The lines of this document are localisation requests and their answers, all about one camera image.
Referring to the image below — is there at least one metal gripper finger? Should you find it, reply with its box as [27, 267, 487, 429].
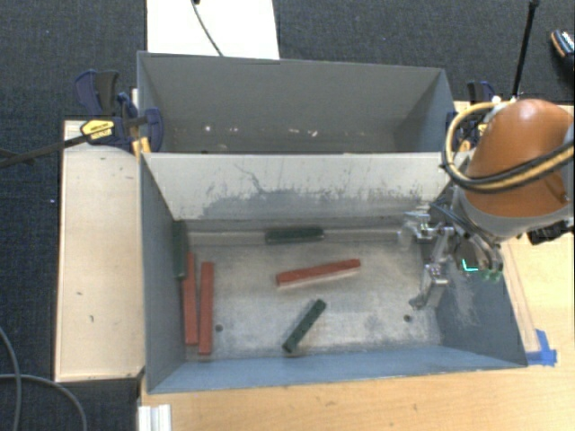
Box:
[396, 210, 444, 248]
[408, 263, 451, 312]

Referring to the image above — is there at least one red-brown flat block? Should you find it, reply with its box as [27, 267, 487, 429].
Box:
[181, 251, 199, 347]
[197, 261, 216, 356]
[275, 258, 362, 292]

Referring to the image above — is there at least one dark green flat block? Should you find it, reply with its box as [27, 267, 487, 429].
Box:
[264, 225, 326, 246]
[171, 221, 190, 280]
[280, 298, 328, 356]

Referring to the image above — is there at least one grey metal bin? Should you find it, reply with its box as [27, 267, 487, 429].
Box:
[136, 50, 529, 395]

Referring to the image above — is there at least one pale wood board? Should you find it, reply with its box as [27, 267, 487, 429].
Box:
[53, 119, 147, 383]

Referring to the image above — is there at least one black cylinder on white bracket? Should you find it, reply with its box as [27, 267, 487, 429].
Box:
[526, 219, 575, 246]

